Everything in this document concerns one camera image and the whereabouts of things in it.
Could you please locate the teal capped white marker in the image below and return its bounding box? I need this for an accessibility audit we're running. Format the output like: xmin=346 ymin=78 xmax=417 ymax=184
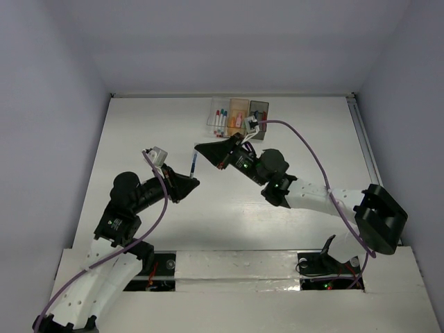
xmin=219 ymin=108 xmax=224 ymax=127

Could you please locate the orange plastic container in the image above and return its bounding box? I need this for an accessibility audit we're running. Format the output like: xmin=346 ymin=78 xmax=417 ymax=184
xmin=227 ymin=99 xmax=250 ymax=137

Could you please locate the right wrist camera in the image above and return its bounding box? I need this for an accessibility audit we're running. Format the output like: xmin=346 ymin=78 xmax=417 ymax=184
xmin=242 ymin=116 xmax=259 ymax=143

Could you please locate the blue capped white marker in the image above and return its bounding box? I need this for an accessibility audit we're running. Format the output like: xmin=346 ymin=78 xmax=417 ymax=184
xmin=222 ymin=110 xmax=228 ymax=127

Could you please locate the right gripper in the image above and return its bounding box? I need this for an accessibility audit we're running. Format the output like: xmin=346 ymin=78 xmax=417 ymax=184
xmin=195 ymin=133 xmax=267 ymax=187

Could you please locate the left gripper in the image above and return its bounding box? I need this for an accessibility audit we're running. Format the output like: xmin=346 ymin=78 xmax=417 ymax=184
xmin=132 ymin=162 xmax=199 ymax=212

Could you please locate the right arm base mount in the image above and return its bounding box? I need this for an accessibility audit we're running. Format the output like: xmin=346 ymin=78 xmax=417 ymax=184
xmin=295 ymin=235 xmax=365 ymax=291

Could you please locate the pink highlighter marker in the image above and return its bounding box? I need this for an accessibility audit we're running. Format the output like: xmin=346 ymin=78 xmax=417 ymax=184
xmin=235 ymin=112 xmax=243 ymax=128

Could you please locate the clear plastic container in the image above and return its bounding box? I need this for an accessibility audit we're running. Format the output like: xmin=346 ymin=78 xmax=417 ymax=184
xmin=207 ymin=97 xmax=230 ymax=137

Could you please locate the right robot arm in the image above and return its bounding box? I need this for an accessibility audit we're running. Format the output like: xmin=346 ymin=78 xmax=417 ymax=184
xmin=195 ymin=134 xmax=408 ymax=272

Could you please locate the grey plastic container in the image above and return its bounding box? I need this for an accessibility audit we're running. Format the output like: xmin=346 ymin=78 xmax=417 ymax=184
xmin=248 ymin=100 xmax=269 ymax=140

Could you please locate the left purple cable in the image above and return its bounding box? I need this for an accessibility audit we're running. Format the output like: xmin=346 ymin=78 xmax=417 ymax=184
xmin=33 ymin=149 xmax=171 ymax=330

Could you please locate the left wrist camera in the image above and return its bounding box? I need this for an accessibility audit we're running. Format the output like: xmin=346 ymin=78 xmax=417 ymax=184
xmin=142 ymin=146 xmax=168 ymax=168

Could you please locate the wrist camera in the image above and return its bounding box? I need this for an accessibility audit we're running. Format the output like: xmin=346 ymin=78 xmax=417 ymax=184
xmin=142 ymin=146 xmax=168 ymax=168
xmin=242 ymin=116 xmax=259 ymax=143

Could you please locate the red capped white marker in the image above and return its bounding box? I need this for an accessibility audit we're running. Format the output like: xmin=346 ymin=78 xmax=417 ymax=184
xmin=214 ymin=110 xmax=220 ymax=129

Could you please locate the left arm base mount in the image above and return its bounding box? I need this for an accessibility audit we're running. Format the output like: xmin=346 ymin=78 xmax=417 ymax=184
xmin=124 ymin=241 xmax=176 ymax=292

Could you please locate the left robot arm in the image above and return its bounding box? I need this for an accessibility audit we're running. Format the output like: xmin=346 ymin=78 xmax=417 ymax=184
xmin=33 ymin=165 xmax=200 ymax=332

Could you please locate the blue pen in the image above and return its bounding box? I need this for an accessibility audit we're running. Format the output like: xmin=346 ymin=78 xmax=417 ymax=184
xmin=189 ymin=154 xmax=197 ymax=178

